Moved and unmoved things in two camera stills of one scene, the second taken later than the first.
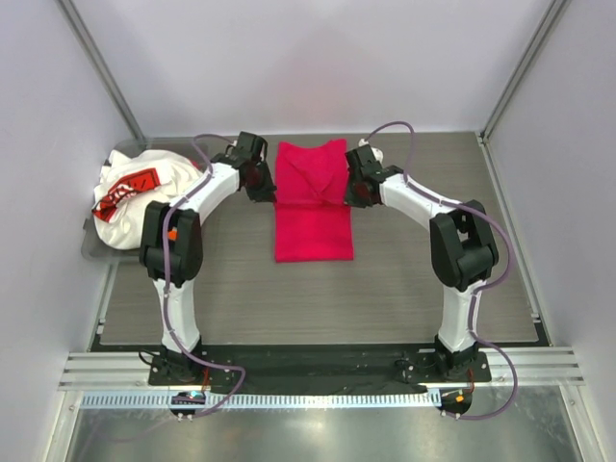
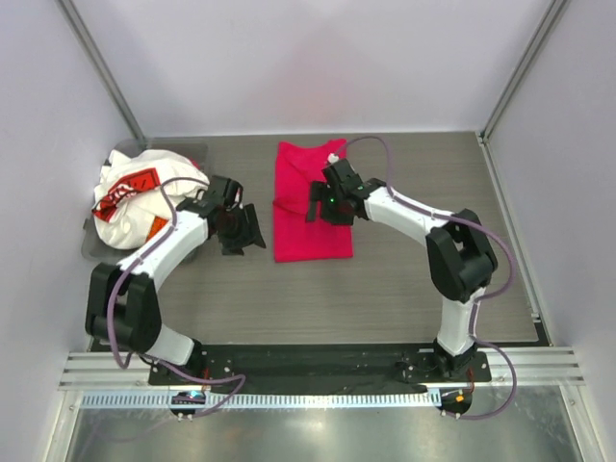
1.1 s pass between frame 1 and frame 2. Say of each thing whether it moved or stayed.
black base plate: stayed
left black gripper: moved
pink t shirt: stayed
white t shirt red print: stayed
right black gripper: moved
